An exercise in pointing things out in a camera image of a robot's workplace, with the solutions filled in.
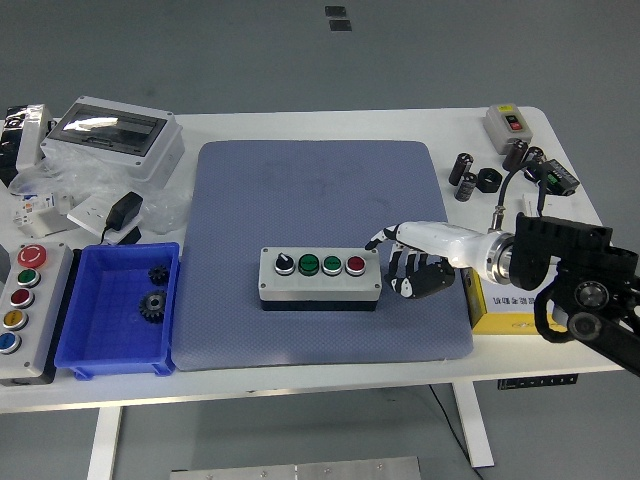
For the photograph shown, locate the grey-blue table mat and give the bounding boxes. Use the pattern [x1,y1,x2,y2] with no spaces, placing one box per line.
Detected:
[172,139,474,372]

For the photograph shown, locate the black cable under table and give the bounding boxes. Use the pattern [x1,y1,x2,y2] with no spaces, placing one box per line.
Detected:
[428,384,484,480]

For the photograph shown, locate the black power adapter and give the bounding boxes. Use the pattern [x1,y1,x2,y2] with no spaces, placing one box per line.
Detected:
[101,191,145,246]

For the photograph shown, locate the clear plastic bag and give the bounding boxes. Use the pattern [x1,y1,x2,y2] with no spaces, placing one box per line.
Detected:
[9,149,191,236]

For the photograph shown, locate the white upright box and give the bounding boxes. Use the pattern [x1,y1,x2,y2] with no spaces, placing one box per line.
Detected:
[15,103,56,174]

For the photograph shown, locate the black module green terminal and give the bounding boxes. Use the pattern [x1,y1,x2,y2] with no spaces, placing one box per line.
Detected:
[529,158,581,197]

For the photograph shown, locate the white wall switch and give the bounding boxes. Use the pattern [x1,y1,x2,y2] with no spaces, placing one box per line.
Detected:
[519,192,582,224]

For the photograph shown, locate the black table height controller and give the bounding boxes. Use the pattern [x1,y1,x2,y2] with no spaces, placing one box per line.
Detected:
[497,373,579,387]

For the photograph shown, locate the grey five-button control box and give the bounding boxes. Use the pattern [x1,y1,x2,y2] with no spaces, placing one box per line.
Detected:
[0,242,76,386]

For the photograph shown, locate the black silver foil bag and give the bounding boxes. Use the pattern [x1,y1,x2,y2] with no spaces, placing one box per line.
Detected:
[0,104,31,189]

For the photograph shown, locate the white table leg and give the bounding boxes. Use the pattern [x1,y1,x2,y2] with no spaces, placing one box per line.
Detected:
[449,382,495,469]
[85,407,124,480]

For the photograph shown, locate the black striped cylindrical capacitor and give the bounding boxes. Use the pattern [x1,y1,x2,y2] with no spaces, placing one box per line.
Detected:
[455,172,479,203]
[519,145,546,176]

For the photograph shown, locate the brown cylindrical capacitor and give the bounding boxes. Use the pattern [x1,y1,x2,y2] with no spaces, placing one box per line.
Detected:
[502,138,529,174]
[448,152,475,187]

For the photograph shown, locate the white wall socket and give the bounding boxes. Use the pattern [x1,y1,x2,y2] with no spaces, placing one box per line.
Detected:
[67,194,126,236]

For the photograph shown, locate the blue plastic bin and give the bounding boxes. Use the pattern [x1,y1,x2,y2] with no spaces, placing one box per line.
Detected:
[53,242,182,379]

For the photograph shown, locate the silver metal plate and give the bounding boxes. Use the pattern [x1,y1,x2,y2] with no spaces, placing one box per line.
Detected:
[169,455,421,480]

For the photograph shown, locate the large black bevel gear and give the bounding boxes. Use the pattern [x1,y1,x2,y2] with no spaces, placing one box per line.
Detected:
[138,289,169,324]

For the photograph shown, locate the yellow white cardboard box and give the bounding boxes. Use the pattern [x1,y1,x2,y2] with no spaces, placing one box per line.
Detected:
[462,264,571,336]

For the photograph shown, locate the black hex nut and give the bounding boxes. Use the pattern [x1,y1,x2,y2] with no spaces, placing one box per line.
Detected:
[477,167,504,194]

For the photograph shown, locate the white circuit breaker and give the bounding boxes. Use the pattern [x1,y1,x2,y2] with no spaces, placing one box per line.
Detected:
[12,192,76,239]

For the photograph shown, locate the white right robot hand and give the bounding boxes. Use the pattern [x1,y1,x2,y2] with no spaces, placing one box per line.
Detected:
[363,219,490,301]

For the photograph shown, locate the grey distribution box clear lid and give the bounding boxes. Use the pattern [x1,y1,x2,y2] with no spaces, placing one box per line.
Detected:
[39,95,185,190]

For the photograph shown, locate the grey four-button control box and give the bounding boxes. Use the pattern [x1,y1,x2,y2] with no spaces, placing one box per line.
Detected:
[258,245,383,312]

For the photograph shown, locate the grey two-button switch box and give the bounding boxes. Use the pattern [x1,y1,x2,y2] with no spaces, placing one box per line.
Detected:
[483,103,536,156]

